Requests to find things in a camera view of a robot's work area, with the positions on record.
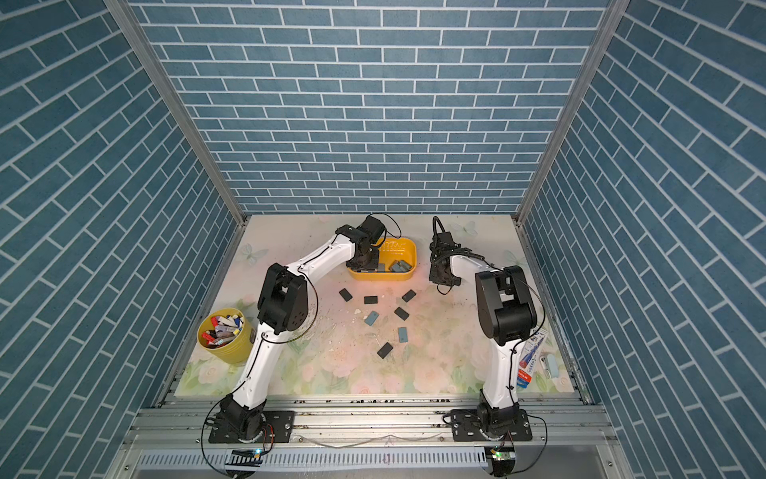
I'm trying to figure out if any light blue eraser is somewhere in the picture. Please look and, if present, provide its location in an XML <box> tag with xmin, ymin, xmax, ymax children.
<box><xmin>364</xmin><ymin>311</ymin><xmax>379</xmax><ymax>327</ymax></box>

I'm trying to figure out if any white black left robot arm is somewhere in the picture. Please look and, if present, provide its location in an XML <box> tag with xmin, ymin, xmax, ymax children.
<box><xmin>217</xmin><ymin>215</ymin><xmax>387</xmax><ymax>442</ymax></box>

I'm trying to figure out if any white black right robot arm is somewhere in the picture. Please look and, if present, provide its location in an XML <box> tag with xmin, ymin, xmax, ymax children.
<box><xmin>429</xmin><ymin>219</ymin><xmax>538</xmax><ymax>437</ymax></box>

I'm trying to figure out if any yellow plastic storage box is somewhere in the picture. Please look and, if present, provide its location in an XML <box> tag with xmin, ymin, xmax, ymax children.
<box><xmin>347</xmin><ymin>238</ymin><xmax>418</xmax><ymax>281</ymax></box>

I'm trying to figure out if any red blue glue tube package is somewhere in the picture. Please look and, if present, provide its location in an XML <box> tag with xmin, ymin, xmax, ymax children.
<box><xmin>517</xmin><ymin>329</ymin><xmax>548</xmax><ymax>389</ymax></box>

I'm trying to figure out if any small white teal item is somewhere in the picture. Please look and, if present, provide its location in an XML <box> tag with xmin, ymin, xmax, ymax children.
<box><xmin>541</xmin><ymin>353</ymin><xmax>560</xmax><ymax>379</ymax></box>

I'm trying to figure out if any yellow cup of pens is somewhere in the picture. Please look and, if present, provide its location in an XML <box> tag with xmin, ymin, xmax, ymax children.
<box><xmin>197</xmin><ymin>309</ymin><xmax>253</xmax><ymax>364</ymax></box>

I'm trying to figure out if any right electronics board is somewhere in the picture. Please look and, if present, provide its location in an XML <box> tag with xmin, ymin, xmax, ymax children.
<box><xmin>485</xmin><ymin>447</ymin><xmax>517</xmax><ymax>478</ymax></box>

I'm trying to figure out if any electronics board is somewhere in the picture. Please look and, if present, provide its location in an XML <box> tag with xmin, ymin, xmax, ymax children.
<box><xmin>485</xmin><ymin>447</ymin><xmax>517</xmax><ymax>478</ymax></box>
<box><xmin>225</xmin><ymin>448</ymin><xmax>263</xmax><ymax>478</ymax></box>

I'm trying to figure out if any left electronics board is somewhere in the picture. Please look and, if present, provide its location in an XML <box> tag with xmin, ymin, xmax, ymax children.
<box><xmin>225</xmin><ymin>448</ymin><xmax>263</xmax><ymax>478</ymax></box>

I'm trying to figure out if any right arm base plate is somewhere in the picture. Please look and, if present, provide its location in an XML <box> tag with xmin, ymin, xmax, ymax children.
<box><xmin>442</xmin><ymin>407</ymin><xmax>533</xmax><ymax>442</ymax></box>

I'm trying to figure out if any aluminium mounting rail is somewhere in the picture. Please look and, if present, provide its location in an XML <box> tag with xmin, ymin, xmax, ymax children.
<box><xmin>124</xmin><ymin>393</ymin><xmax>618</xmax><ymax>447</ymax></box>

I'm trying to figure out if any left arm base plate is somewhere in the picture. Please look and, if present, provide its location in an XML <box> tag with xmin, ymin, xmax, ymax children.
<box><xmin>205</xmin><ymin>410</ymin><xmax>295</xmax><ymax>445</ymax></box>

